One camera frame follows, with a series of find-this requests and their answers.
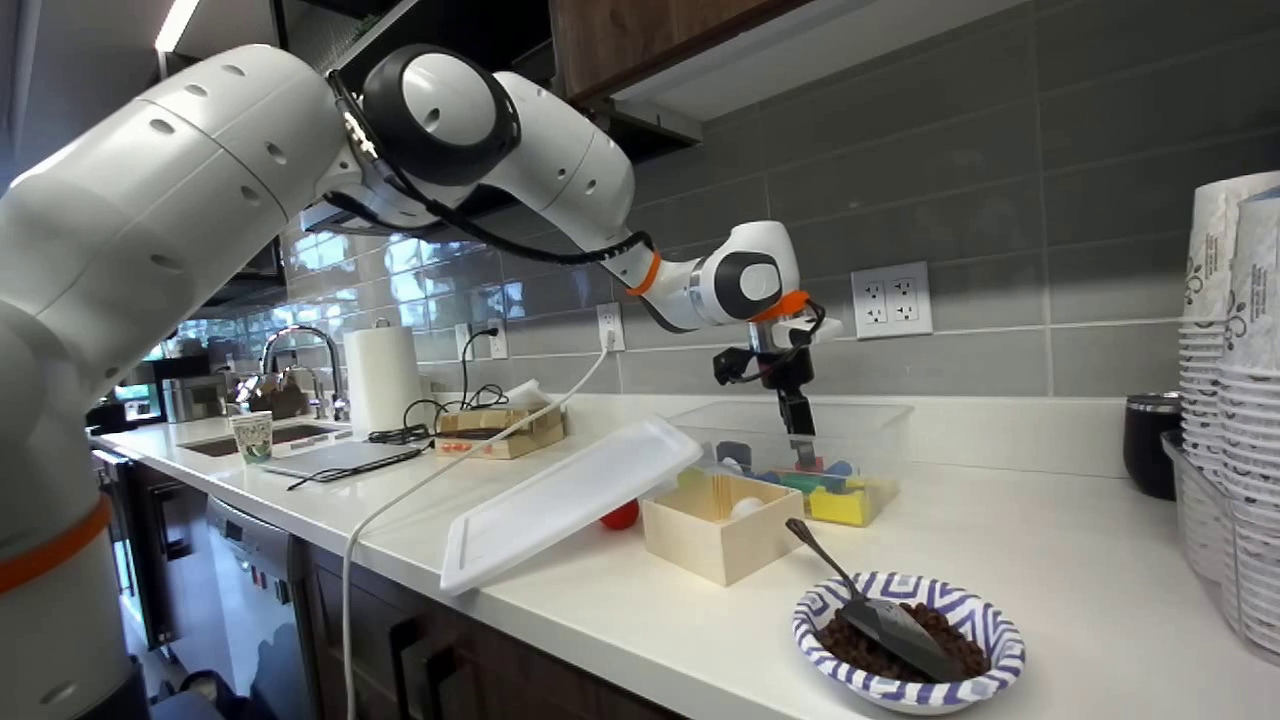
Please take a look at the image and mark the clear plastic container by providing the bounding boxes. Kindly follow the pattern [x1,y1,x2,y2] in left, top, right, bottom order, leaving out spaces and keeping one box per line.
[665,393,920,532]

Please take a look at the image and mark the black coffee machine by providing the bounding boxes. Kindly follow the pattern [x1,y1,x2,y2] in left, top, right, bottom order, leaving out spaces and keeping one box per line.
[84,348,232,433]

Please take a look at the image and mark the chrome sink faucet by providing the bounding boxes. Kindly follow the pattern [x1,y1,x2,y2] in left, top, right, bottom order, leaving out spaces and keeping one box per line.
[261,320,354,424]

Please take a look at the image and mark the light wooden crate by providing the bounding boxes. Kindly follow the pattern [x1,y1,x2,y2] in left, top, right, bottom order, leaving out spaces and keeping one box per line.
[638,464,813,591]

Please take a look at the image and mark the black tumbler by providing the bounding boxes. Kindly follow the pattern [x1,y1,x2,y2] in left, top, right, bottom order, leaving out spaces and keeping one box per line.
[1122,390,1187,510]

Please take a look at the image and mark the white power cable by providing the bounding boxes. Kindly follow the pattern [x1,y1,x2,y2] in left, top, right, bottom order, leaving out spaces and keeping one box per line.
[335,345,616,720]

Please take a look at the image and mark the flat box with blue label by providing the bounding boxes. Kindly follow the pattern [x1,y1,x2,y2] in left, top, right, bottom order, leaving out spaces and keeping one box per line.
[431,411,578,464]

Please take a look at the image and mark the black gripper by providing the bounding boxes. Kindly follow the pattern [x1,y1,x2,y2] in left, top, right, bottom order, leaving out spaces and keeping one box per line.
[760,315,824,464]

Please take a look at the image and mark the blue patterned paper plate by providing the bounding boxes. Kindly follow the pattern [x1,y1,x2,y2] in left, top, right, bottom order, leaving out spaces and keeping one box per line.
[788,568,1032,720]

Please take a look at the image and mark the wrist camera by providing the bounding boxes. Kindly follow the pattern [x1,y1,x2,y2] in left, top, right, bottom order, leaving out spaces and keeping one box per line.
[710,340,769,393]

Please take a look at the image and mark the paper towel roll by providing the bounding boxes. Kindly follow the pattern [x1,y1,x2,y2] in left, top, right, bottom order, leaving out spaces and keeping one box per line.
[342,326,428,436]

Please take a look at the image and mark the brown cardboard box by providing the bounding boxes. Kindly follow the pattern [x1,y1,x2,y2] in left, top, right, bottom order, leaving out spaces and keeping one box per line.
[431,395,563,441]

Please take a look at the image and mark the small paper cup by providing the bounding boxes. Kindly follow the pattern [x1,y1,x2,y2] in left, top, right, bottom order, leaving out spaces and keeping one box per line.
[227,408,279,470]

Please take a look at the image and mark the white plastic lid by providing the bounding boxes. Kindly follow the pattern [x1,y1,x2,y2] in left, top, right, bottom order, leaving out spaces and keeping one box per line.
[435,417,710,602]

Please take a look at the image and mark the dark flat tray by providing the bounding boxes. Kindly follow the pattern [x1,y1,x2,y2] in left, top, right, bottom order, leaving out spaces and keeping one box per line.
[264,436,431,489]

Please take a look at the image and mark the grey metal spoon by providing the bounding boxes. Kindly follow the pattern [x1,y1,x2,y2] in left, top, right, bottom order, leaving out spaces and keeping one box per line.
[782,512,963,684]

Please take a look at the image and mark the stack of paper cups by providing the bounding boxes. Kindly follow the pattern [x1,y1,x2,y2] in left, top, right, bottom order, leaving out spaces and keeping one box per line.
[1176,167,1280,597]
[1217,191,1280,662]

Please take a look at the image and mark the brown coffee beans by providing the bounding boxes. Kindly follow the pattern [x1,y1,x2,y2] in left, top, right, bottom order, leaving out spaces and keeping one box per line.
[813,602,998,684]

